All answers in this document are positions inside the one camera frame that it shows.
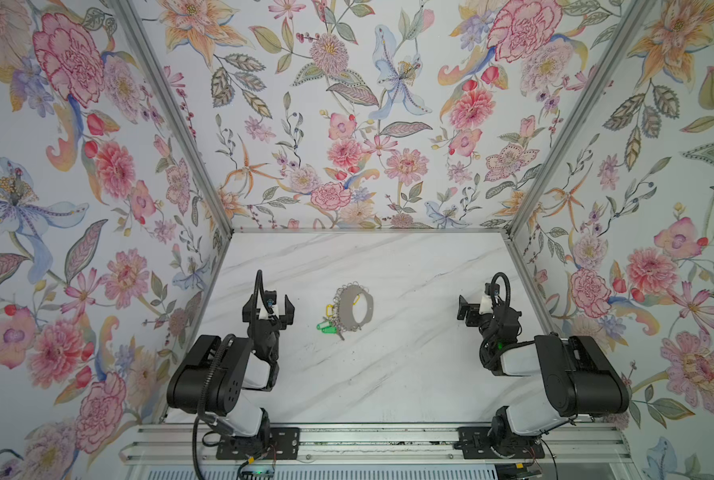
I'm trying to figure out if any green key tag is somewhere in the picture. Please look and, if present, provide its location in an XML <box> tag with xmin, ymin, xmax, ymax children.
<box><xmin>316</xmin><ymin>320</ymin><xmax>339</xmax><ymax>335</ymax></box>

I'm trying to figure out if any metal keyring disc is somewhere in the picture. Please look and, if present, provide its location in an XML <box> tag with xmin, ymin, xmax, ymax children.
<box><xmin>331</xmin><ymin>283</ymin><xmax>375</xmax><ymax>333</ymax></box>

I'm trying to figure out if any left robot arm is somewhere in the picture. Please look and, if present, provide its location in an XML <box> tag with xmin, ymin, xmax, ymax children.
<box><xmin>166</xmin><ymin>291</ymin><xmax>295</xmax><ymax>438</ymax></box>

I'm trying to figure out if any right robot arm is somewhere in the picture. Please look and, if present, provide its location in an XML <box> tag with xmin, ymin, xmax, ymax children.
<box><xmin>457</xmin><ymin>297</ymin><xmax>631</xmax><ymax>458</ymax></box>

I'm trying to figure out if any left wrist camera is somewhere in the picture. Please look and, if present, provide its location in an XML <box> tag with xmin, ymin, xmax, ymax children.
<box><xmin>259</xmin><ymin>291</ymin><xmax>278</xmax><ymax>320</ymax></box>

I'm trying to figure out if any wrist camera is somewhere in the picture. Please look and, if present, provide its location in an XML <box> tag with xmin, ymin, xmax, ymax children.
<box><xmin>479</xmin><ymin>283</ymin><xmax>497</xmax><ymax>315</ymax></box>
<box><xmin>259</xmin><ymin>291</ymin><xmax>278</xmax><ymax>320</ymax></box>

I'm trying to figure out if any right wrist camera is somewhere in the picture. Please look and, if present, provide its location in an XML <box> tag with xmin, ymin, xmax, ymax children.
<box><xmin>479</xmin><ymin>283</ymin><xmax>497</xmax><ymax>315</ymax></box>

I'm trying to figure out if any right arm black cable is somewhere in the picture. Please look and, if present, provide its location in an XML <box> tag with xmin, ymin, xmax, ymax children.
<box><xmin>490</xmin><ymin>271</ymin><xmax>513</xmax><ymax>316</ymax></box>

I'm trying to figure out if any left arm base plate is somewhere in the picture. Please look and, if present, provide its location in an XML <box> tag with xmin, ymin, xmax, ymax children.
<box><xmin>216</xmin><ymin>427</ymin><xmax>301</xmax><ymax>461</ymax></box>

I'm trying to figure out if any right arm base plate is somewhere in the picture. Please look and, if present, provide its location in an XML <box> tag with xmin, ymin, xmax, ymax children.
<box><xmin>453</xmin><ymin>426</ymin><xmax>546</xmax><ymax>461</ymax></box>

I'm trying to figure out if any aluminium front rail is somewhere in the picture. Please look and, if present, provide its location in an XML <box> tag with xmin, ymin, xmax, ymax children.
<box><xmin>120</xmin><ymin>421</ymin><xmax>641</xmax><ymax>479</ymax></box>

